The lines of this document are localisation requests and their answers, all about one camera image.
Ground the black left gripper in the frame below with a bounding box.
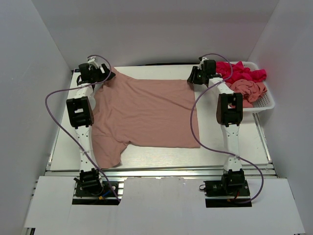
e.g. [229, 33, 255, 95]
[90, 63, 116, 83]

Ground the dusty pink t shirt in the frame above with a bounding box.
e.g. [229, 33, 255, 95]
[91, 71, 200, 168]

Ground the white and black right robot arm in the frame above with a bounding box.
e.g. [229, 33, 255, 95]
[187, 57, 245, 197]

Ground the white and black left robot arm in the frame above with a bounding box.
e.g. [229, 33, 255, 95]
[66, 57, 114, 196]

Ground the magenta t shirt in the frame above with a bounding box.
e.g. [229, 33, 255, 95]
[216, 61, 267, 84]

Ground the coral pink t shirt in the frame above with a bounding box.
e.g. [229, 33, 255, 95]
[226, 79, 267, 108]

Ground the white perforated plastic basket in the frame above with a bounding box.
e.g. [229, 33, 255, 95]
[243, 61, 275, 114]

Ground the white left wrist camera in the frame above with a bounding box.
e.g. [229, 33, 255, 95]
[87, 55, 99, 69]

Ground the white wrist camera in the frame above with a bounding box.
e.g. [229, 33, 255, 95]
[198, 56, 208, 70]
[87, 55, 99, 69]

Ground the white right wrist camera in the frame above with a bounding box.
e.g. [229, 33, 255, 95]
[198, 56, 208, 70]

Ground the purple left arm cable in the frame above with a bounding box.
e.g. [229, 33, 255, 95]
[45, 54, 121, 204]

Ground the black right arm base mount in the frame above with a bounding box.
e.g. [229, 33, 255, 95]
[199, 180, 252, 208]

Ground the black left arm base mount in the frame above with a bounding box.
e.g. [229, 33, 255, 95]
[72, 181, 120, 206]

